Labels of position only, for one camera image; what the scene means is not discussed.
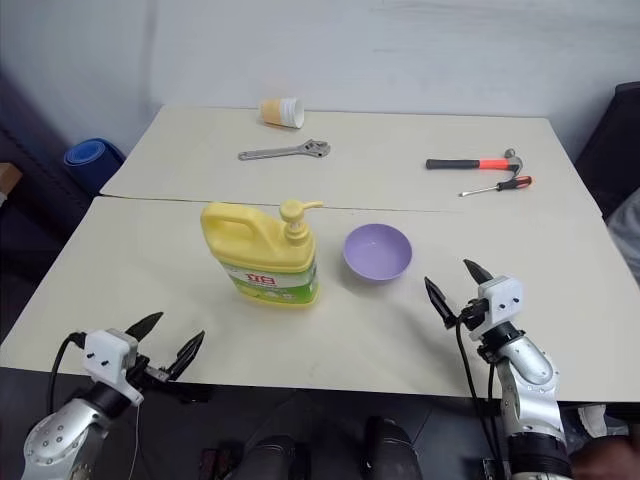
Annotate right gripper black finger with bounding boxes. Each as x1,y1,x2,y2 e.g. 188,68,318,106
462,258,495,287
423,275,460,330

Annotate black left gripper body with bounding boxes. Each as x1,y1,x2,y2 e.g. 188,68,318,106
123,343,172,392

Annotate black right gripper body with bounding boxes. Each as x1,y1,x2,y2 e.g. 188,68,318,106
456,296,490,342

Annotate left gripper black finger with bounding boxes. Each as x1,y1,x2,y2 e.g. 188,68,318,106
166,329,207,384
125,311,166,344

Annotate yellow detergent bottle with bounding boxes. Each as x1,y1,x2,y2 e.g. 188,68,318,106
200,199,325,310

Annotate purple plastic bowl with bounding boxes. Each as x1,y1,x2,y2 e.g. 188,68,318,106
342,223,414,285

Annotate dark rounded shape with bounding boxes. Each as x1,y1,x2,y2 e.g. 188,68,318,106
242,433,304,480
360,415,422,480

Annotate grey cloth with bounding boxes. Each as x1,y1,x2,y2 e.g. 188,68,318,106
605,188,640,289

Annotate white shoe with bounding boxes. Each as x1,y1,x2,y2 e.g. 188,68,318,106
576,402,632,437

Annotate blue rolled mat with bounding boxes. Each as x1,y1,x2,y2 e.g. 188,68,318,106
62,138,126,183

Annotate black chair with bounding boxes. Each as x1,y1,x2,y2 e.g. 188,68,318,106
573,81,640,219

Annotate cardboard box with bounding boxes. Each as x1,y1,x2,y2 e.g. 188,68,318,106
0,161,24,207

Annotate silver adjustable wrench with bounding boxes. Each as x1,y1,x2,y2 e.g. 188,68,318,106
237,139,331,162

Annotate orange and white paper cups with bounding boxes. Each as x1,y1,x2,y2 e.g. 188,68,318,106
258,97,306,131

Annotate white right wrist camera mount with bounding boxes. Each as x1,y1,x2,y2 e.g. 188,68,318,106
476,274,525,330

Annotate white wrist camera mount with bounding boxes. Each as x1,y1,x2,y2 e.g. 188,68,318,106
476,274,525,330
82,328,145,404

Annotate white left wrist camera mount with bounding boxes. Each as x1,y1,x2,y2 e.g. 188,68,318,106
82,328,145,404

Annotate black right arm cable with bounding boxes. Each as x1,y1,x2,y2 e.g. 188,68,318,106
453,317,504,480

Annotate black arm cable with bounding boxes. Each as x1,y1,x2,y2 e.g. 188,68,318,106
453,317,504,480
48,331,87,401

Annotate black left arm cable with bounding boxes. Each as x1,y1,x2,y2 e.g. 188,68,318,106
48,331,87,401

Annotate screwdriver with orange black handle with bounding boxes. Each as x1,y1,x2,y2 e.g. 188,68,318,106
459,175,536,198

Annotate hammer with orange black handle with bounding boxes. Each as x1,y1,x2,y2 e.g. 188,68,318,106
425,148,525,177

